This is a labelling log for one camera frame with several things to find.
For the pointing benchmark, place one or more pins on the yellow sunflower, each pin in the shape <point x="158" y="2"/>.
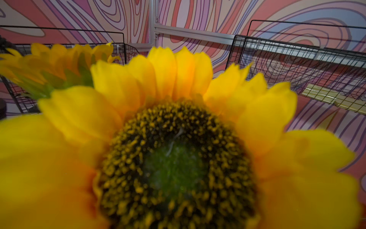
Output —
<point x="58" y="67"/>
<point x="160" y="143"/>

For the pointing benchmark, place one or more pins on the yellow sticky notes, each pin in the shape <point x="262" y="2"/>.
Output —
<point x="335" y="98"/>

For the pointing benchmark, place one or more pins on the back black wire basket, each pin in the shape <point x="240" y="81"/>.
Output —
<point x="301" y="64"/>

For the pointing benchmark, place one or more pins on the black wire basket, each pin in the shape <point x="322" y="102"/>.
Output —
<point x="301" y="64"/>
<point x="24" y="102"/>

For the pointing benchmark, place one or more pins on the left black wire basket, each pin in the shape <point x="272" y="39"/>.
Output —
<point x="24" y="102"/>

